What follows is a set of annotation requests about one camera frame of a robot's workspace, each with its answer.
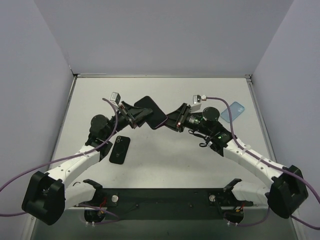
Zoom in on light blue phone case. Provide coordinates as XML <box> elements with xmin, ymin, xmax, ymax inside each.
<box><xmin>220</xmin><ymin>101</ymin><xmax>245</xmax><ymax>123</ymax></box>

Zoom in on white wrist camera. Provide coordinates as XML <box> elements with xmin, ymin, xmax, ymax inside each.
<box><xmin>190</xmin><ymin>95</ymin><xmax>207</xmax><ymax>113</ymax></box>
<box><xmin>109</xmin><ymin>92</ymin><xmax>121</xmax><ymax>105</ymax></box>

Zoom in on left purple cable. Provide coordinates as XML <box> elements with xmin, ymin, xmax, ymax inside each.
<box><xmin>0</xmin><ymin>97</ymin><xmax>120</xmax><ymax>217</ymax></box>

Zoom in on purple cable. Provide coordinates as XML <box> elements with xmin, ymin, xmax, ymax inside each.
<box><xmin>0</xmin><ymin>97</ymin><xmax>120</xmax><ymax>217</ymax></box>
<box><xmin>202</xmin><ymin>96</ymin><xmax>320</xmax><ymax>230</ymax></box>

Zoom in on large black cased phone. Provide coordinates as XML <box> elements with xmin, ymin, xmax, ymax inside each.
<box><xmin>109</xmin><ymin>136</ymin><xmax>131</xmax><ymax>165</ymax></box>

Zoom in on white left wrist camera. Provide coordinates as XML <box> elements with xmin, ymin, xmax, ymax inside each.
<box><xmin>109</xmin><ymin>92</ymin><xmax>121</xmax><ymax>105</ymax></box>

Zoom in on small black cased phone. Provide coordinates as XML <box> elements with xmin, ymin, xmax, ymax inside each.
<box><xmin>133</xmin><ymin>95</ymin><xmax>169</xmax><ymax>130</ymax></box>

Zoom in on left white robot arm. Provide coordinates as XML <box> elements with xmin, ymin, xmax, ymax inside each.
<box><xmin>21</xmin><ymin>101</ymin><xmax>153</xmax><ymax>226</ymax></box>

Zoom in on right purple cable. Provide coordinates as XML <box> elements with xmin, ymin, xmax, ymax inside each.
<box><xmin>202</xmin><ymin>96</ymin><xmax>320</xmax><ymax>230</ymax></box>

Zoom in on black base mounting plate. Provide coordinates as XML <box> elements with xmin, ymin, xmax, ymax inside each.
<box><xmin>84</xmin><ymin>188</ymin><xmax>253</xmax><ymax>222</ymax></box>

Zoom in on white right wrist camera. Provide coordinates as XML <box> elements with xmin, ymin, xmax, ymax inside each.
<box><xmin>190</xmin><ymin>95</ymin><xmax>207</xmax><ymax>113</ymax></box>

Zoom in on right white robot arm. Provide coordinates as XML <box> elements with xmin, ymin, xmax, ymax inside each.
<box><xmin>165</xmin><ymin>103</ymin><xmax>309</xmax><ymax>219</ymax></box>

